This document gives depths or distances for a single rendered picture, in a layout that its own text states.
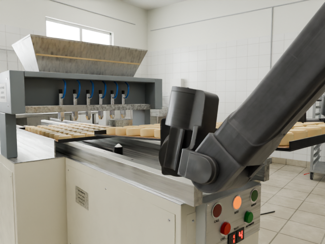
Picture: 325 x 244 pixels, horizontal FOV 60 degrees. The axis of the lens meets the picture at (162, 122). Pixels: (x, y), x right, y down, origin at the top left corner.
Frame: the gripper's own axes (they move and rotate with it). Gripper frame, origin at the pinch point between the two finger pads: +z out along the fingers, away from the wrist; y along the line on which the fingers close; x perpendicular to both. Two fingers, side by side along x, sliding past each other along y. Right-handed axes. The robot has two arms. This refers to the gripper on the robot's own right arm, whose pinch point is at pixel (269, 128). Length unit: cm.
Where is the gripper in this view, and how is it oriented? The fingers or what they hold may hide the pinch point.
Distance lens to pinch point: 89.8
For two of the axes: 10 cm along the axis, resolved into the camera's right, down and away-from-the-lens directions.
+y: -0.2, -10.0, -0.6
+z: -10.0, 0.2, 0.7
